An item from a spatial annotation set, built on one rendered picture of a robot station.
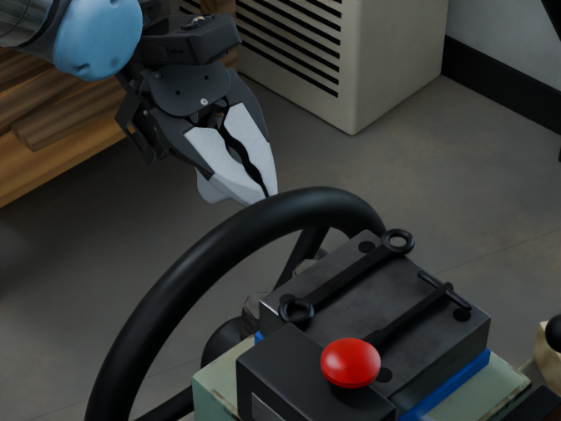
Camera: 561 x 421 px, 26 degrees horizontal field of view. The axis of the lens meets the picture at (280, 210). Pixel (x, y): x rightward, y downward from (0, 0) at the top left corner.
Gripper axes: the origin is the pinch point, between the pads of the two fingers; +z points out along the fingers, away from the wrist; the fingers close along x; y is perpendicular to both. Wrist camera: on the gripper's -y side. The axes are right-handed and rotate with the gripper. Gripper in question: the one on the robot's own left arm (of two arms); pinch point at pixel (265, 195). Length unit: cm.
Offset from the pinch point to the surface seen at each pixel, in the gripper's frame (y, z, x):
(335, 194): -14.0, 4.9, 3.6
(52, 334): 106, -17, -14
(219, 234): -15.6, 3.2, 13.6
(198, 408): -18.5, 11.7, 22.7
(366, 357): -30.7, 14.9, 18.7
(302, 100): 112, -31, -84
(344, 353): -30.3, 14.1, 19.3
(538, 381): -20.7, 22.5, 4.2
